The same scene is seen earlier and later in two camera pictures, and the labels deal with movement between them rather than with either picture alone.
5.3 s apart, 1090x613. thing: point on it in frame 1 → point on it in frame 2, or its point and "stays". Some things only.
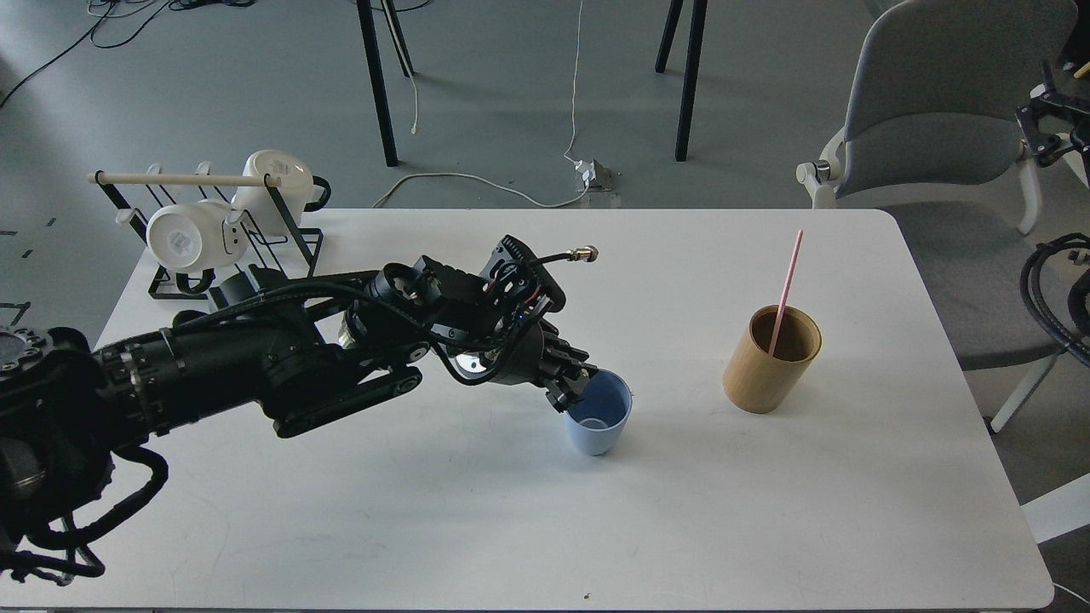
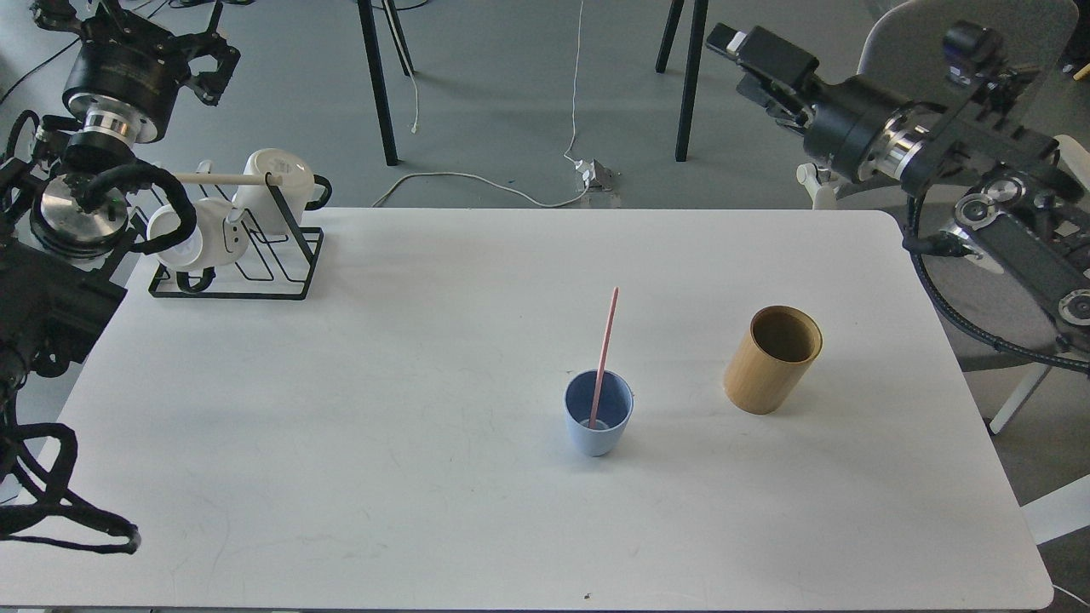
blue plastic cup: (598, 422) stays
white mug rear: (278, 210) stays
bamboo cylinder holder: (760, 383) stays
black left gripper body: (496, 329) → (125, 77)
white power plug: (595, 175) stays
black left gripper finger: (559, 348) → (211, 84)
